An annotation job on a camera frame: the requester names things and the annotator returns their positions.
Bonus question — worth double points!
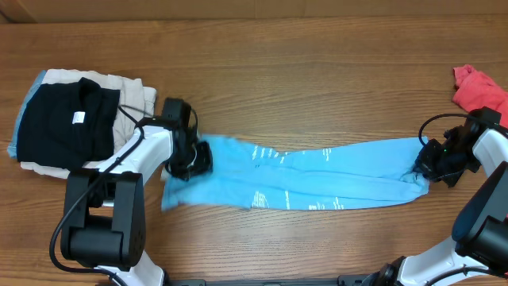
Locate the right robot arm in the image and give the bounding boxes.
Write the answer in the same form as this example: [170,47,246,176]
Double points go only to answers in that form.
[337,106,507,285]

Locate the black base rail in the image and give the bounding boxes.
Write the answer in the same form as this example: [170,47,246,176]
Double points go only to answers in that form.
[164,275,368,286]

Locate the folded blue jeans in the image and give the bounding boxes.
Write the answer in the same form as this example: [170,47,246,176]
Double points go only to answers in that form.
[6,70,46,159]

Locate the light blue t-shirt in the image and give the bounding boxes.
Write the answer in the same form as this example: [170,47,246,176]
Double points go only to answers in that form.
[161,135,429,211]

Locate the red garment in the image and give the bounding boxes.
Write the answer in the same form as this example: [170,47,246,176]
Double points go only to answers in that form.
[452,64,507,118]

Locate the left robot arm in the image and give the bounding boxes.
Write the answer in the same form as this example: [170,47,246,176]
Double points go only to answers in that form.
[49,98,213,285]

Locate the beige folded garment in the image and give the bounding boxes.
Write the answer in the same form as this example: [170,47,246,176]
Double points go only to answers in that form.
[20,69,156,179]

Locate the black folded garment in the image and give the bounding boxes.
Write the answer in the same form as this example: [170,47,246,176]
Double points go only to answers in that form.
[16,78,120,171]

